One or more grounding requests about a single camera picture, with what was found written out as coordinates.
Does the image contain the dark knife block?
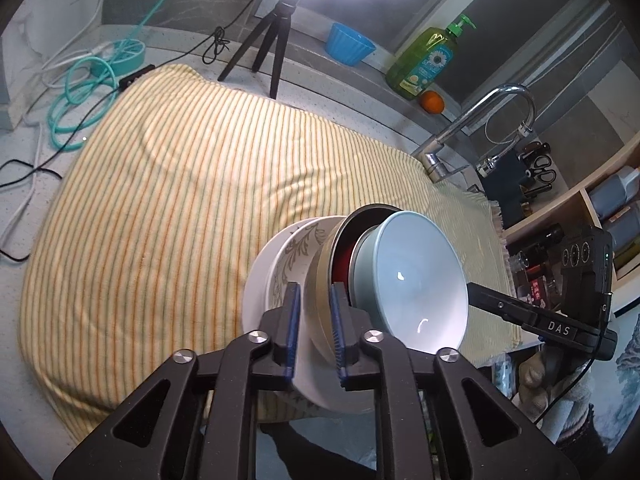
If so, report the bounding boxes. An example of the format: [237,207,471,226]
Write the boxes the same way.
[482,152,531,231]

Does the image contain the red printed box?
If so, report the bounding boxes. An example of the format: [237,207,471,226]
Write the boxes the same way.
[520,277,551,306]

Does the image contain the orange fruit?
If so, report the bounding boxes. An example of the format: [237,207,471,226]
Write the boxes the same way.
[419,90,446,114]

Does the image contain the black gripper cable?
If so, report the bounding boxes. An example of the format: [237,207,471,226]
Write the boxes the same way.
[537,355,601,427]

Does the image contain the round teal power strip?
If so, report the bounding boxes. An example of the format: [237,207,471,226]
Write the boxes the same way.
[95,40,147,75]

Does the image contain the white plate pink flower print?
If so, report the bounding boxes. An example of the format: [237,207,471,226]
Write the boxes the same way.
[241,217,381,416]

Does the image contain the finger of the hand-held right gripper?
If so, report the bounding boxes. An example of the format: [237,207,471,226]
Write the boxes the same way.
[466,282,546,333]

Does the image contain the black ring light cable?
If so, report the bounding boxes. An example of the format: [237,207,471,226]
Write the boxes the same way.
[0,0,281,263]

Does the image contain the yellow striped cloth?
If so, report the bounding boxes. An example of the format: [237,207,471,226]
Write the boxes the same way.
[19,63,521,443]

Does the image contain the person's right hand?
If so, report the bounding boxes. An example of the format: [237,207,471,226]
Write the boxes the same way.
[517,347,553,411]

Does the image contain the black mini tripod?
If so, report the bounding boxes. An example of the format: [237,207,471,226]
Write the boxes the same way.
[217,0,303,101]

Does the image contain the light blue ceramic bowl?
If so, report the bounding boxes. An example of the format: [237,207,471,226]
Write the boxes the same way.
[350,210,469,353]

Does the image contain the blue ribbed cup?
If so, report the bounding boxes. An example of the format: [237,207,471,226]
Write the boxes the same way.
[325,22,377,67]

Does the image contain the beige wooden shelf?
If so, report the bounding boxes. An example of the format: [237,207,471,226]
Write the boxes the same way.
[502,137,640,321]

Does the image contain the chrome kitchen faucet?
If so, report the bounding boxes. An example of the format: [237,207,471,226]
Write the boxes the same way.
[411,82,537,183]

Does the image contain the black kitchen scissors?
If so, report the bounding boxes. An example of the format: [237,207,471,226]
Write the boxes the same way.
[530,154,557,184]

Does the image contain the green dish soap bottle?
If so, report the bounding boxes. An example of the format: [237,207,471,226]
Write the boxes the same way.
[385,14,477,101]

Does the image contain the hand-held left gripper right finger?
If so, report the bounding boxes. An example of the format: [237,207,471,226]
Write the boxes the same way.
[327,282,583,480]

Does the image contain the white power cable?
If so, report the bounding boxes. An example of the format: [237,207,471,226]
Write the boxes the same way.
[0,0,108,261]

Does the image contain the gold steel bowl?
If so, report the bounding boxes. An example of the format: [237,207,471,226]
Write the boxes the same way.
[305,204,406,361]

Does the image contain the white plate grey leaf print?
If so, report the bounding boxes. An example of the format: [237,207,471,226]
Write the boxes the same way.
[270,215,346,311]

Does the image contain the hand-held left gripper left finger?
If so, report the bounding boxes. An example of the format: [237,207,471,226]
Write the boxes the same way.
[52,282,303,480]

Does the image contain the dark glass bottle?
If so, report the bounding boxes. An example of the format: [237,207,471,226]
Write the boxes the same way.
[520,225,563,271]

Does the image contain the teal power cable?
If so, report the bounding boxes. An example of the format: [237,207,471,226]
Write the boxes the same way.
[50,0,173,150]

